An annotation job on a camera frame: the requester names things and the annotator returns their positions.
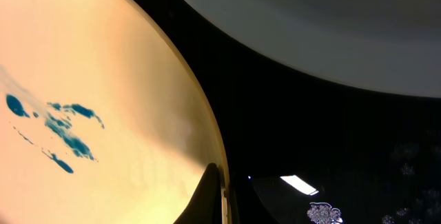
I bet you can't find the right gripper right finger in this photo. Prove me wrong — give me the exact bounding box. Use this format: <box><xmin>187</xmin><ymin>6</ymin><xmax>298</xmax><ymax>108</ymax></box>
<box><xmin>230</xmin><ymin>173</ymin><xmax>276</xmax><ymax>224</ymax></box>

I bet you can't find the yellow plate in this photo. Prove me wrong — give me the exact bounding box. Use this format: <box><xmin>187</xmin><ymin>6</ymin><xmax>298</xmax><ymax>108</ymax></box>
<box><xmin>1</xmin><ymin>0</ymin><xmax>232</xmax><ymax>223</ymax></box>

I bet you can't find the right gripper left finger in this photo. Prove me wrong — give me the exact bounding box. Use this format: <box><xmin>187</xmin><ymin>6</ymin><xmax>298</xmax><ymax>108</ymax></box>
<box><xmin>174</xmin><ymin>163</ymin><xmax>222</xmax><ymax>224</ymax></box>

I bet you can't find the round black tray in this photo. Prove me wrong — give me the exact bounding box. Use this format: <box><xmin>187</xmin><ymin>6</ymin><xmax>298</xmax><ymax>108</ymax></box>
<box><xmin>134</xmin><ymin>0</ymin><xmax>440</xmax><ymax>223</ymax></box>

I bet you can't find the white plate with blue stain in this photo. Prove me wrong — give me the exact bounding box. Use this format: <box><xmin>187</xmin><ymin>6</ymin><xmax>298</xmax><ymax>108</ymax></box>
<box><xmin>184</xmin><ymin>0</ymin><xmax>440</xmax><ymax>98</ymax></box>

